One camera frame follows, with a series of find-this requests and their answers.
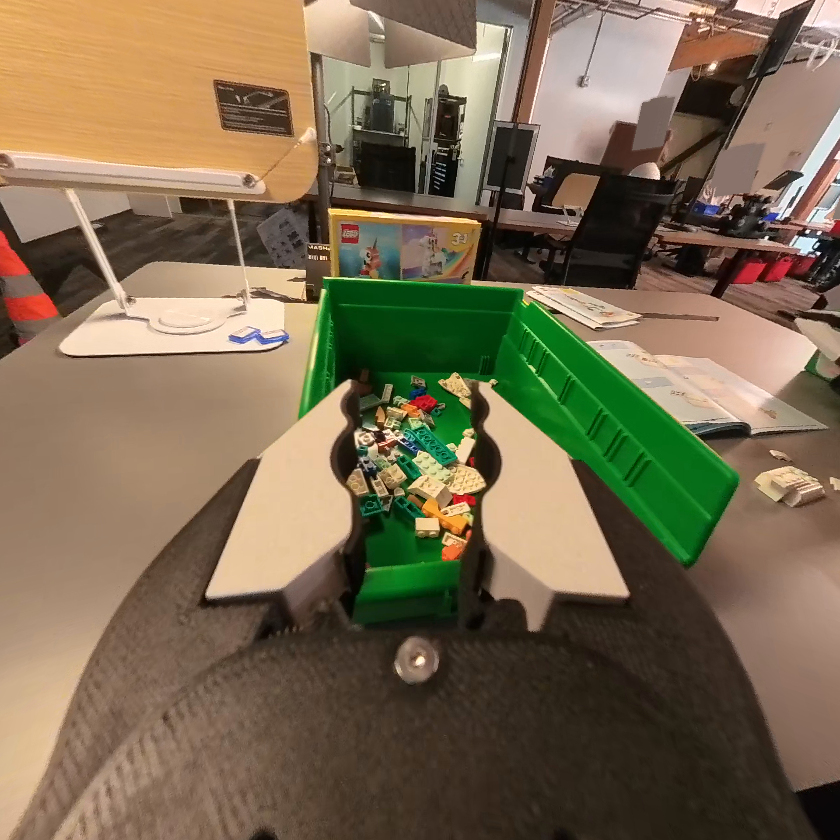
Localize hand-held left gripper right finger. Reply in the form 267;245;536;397
458;379;632;633

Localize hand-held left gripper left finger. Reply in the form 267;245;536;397
205;379;368;631

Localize pile of mixed toy bricks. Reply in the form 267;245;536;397
344;371;500;562

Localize green plastic bin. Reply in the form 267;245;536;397
298;276;741;624

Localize yellow toy brick set box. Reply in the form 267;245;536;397
328;209;482;285

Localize open instruction booklet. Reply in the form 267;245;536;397
587;340;829;438

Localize closed instruction booklet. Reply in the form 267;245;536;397
527;285;643;330

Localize black box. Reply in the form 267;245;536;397
305;241;331;303

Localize white brick assembly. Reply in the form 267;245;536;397
753;466;826;508

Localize printed parts leaflet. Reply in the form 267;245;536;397
256;209;309;269

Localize long wooden office desk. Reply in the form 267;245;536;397
489;209;592;263

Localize black mesh office chair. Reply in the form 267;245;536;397
545;172;677;290

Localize wooden office desk black legs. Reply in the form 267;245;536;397
656;226;802;299

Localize orange safety vest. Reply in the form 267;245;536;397
0;230;61;345

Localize monitor on floor stand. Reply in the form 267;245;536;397
482;120;541;280

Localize metal shelf rack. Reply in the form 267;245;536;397
351;82;417;191

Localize black metal pole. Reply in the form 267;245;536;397
310;52;332;245

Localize wooden book stand white base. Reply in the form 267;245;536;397
0;0;319;358

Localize grey hanging acoustic panel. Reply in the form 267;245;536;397
304;0;371;67
351;0;478;70

